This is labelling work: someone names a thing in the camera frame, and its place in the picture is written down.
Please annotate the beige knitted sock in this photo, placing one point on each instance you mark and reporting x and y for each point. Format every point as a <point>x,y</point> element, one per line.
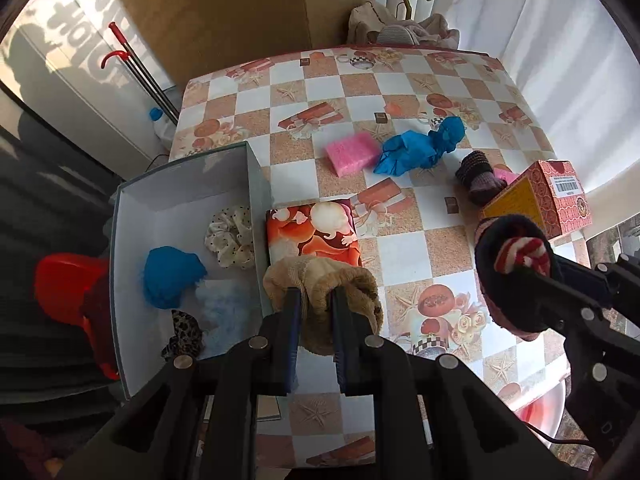
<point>315,277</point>

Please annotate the grey storage box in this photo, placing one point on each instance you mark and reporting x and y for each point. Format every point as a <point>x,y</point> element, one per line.
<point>172,206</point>

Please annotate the blue rubber glove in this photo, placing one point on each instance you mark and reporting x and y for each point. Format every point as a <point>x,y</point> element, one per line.
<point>412,149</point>

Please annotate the red handled mop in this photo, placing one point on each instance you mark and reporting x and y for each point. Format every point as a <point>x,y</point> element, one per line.
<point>141,74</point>

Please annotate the red plastic stool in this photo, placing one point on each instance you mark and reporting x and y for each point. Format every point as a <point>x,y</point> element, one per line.
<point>74,289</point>

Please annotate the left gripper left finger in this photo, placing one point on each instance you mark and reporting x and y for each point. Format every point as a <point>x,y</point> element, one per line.
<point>215,401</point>

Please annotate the pile of clothes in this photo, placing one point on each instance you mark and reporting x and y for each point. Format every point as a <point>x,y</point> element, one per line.
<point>371,23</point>

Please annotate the blue mesh cloth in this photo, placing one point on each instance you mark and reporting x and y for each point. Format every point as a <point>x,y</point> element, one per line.
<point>168,272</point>

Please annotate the pink foam sponge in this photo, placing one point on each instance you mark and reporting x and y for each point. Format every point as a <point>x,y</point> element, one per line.
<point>353,153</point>

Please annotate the white plastic bottle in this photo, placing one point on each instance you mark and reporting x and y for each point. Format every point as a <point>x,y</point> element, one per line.
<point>163,127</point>

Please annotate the dark purple knitted sock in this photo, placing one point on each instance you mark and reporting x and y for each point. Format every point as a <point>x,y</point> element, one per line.
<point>479,179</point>

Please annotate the leopard print scrunchie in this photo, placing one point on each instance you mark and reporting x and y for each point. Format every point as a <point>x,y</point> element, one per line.
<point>187,339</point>

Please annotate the patterned checkered tablecloth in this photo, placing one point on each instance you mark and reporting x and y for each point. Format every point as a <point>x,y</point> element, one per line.
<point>418,243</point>

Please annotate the brown cardboard sheet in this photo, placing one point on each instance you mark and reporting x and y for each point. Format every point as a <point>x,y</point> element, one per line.
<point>191,38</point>

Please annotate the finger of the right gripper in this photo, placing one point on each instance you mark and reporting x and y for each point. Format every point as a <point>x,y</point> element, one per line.
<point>573,309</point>
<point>613,285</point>

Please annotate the light blue fluffy cloth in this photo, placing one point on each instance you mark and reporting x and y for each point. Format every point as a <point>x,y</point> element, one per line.
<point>227,312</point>

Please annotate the floral tissue pack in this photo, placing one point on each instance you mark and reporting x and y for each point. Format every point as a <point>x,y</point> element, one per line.
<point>320,229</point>

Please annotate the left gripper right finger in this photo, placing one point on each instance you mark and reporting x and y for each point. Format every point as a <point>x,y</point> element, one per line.
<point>398,383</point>

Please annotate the white polka dot scrunchie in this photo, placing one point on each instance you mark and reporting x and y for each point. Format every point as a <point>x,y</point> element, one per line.
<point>229,237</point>

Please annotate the red yellow carton box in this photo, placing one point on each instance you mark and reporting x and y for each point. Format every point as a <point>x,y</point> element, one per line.
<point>550,194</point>

